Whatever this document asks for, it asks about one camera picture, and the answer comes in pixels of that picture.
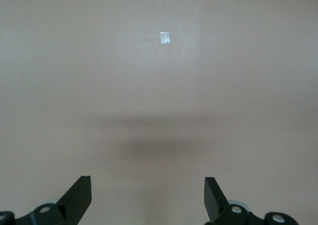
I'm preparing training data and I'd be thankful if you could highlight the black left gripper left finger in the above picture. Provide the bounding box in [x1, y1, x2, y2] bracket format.
[0, 175, 92, 225]

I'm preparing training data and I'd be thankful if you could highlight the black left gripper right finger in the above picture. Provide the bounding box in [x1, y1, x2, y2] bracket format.
[204, 176, 297, 225]

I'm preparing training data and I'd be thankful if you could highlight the small clear tape piece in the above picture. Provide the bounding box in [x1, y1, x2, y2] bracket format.
[159, 31, 171, 45]

